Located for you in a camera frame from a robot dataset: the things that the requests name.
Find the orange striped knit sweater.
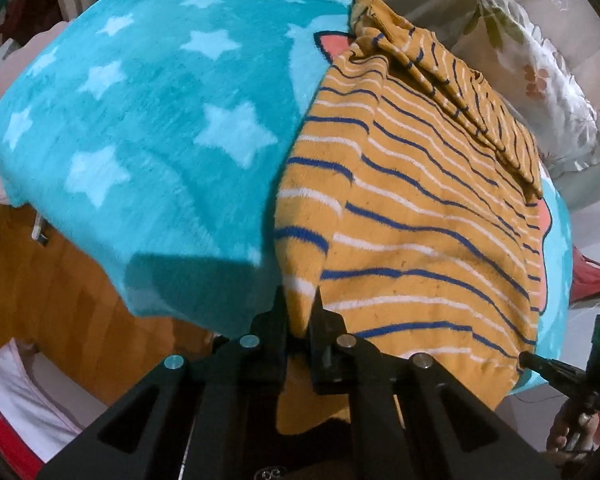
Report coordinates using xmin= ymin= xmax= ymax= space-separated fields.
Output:
xmin=274 ymin=0 xmax=545 ymax=408

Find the person's right hand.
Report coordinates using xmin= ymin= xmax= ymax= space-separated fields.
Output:
xmin=546 ymin=400 xmax=600 ymax=452

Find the red plastic bag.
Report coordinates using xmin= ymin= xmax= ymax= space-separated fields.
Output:
xmin=569 ymin=246 xmax=600 ymax=304

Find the red and white box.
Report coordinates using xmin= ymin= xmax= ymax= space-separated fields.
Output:
xmin=0 ymin=339 xmax=106 ymax=479

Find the turquoise star pattern blanket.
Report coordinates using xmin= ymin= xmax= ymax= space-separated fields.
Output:
xmin=0 ymin=0 xmax=574 ymax=395

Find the white leaf print pillow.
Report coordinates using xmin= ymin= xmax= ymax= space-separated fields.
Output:
xmin=453 ymin=0 xmax=600 ymax=177

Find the dark red cloth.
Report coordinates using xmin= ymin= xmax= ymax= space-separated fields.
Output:
xmin=0 ymin=0 xmax=64 ymax=46

